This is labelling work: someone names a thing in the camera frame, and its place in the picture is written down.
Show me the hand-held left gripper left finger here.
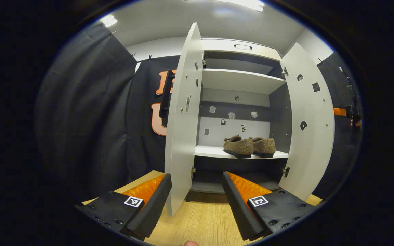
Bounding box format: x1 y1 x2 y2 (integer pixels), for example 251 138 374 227
75 174 172 241

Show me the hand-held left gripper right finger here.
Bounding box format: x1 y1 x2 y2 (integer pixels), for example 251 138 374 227
222 172 317 241

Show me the white cabinet door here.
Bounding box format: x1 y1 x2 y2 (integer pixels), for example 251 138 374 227
279 43 335 201
165 22 205 217

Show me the brown fuzzy shoe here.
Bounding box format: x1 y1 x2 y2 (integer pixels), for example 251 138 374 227
249 137 276 158
223 135 254 159

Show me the white shoe cabinet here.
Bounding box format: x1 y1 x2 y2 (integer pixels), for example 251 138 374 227
190 38 290 194

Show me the white cabinet shelf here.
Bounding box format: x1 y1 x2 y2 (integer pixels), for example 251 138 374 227
202 68 286 95
195 145 289 160

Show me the black door handle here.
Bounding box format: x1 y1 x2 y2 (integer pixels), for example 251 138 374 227
159 69 176 119

